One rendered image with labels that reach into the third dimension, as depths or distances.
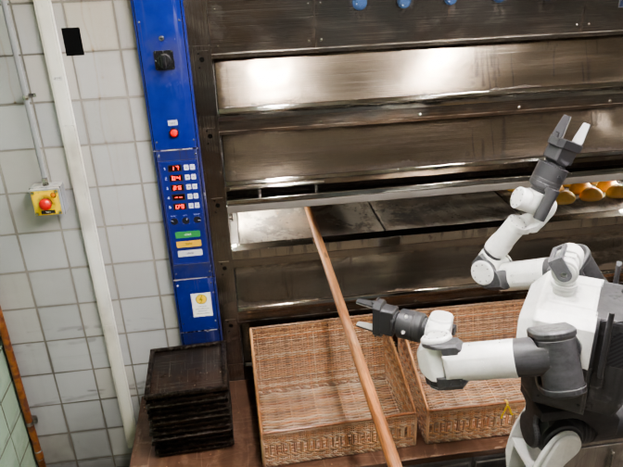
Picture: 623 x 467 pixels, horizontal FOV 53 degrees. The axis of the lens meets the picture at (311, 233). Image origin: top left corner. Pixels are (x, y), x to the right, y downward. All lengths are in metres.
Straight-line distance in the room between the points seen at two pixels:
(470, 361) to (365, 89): 1.08
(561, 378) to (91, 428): 1.99
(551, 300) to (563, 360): 0.22
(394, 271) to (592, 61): 1.06
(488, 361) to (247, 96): 1.20
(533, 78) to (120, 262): 1.64
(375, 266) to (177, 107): 0.98
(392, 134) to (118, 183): 1.00
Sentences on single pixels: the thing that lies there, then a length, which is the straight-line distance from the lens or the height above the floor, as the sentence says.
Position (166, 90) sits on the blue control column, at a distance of 2.15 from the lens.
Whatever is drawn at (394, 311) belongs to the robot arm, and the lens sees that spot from 1.86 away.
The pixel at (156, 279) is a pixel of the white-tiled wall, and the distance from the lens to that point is 2.44.
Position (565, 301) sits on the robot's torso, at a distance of 1.67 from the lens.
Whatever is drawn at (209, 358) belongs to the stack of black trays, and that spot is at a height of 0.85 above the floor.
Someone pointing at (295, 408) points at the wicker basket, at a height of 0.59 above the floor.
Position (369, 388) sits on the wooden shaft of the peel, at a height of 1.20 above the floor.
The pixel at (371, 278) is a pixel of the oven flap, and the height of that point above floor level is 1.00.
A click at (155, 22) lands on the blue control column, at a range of 2.12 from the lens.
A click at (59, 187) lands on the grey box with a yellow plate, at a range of 2.28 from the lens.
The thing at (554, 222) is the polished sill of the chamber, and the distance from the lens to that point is 2.67.
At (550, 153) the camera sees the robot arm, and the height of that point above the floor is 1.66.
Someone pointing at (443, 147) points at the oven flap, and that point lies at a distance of 2.36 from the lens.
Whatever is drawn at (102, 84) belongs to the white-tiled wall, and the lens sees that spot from 2.21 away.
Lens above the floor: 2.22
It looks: 25 degrees down
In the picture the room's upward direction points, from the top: 2 degrees counter-clockwise
